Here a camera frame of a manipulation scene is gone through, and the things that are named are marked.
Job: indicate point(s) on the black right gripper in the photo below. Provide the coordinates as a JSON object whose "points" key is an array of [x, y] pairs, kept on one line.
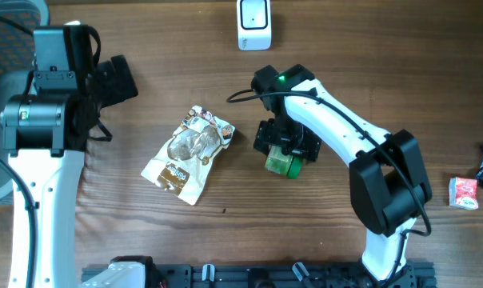
{"points": [[307, 146]]}

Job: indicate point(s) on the green lid glass jar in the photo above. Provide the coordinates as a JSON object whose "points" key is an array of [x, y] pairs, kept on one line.
{"points": [[287, 165]]}

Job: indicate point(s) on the white brown snack pouch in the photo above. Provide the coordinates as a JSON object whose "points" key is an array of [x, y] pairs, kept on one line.
{"points": [[181, 167]]}

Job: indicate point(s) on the red snack packet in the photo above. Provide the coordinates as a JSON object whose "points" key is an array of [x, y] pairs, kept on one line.
{"points": [[463, 193]]}

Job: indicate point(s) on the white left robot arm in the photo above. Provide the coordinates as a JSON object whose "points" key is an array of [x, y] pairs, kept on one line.
{"points": [[45, 133]]}

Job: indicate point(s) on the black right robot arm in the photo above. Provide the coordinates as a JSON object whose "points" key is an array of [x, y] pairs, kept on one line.
{"points": [[388, 183]]}

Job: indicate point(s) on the white barcode scanner box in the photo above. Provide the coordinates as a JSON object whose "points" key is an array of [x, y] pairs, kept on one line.
{"points": [[254, 24]]}

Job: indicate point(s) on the grey plastic shopping basket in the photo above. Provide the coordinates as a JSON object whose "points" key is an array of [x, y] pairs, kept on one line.
{"points": [[18, 18]]}

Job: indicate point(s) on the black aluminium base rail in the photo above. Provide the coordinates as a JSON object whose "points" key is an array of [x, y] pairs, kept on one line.
{"points": [[339, 274]]}

